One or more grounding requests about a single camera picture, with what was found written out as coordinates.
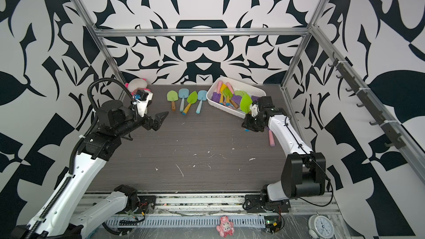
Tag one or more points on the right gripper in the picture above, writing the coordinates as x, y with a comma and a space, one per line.
247, 124

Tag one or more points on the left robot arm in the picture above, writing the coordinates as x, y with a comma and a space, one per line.
55, 220

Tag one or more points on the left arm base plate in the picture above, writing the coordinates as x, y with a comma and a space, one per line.
142, 203

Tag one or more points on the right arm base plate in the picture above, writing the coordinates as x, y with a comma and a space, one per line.
259, 203

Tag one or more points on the pink bear toy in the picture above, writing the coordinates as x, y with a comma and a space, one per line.
225, 227

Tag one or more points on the light blue toy shovel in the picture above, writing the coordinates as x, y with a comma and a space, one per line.
202, 96

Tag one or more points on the purple pointed shovel pink handle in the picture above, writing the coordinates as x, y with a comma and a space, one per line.
271, 138

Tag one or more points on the green circuit board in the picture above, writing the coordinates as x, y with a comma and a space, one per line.
273, 224

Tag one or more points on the pink white plush doll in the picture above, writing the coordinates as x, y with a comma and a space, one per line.
136, 84

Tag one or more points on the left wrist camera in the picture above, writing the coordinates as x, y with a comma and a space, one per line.
142, 100

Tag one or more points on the black wall hook rail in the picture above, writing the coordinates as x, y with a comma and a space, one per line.
381, 117

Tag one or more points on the green pointed shovel yellow handle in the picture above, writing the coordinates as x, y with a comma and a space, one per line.
245, 103

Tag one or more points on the light blue round shovel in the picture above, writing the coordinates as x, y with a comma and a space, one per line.
183, 94

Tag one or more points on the green shovel orange handle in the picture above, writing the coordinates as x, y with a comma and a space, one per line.
172, 97

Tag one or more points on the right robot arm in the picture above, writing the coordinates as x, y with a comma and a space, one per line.
303, 173

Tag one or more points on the white storage box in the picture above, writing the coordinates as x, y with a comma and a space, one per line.
226, 94

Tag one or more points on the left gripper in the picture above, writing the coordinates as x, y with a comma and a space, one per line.
156, 123

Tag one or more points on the white alarm clock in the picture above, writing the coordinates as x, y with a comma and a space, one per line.
320, 227

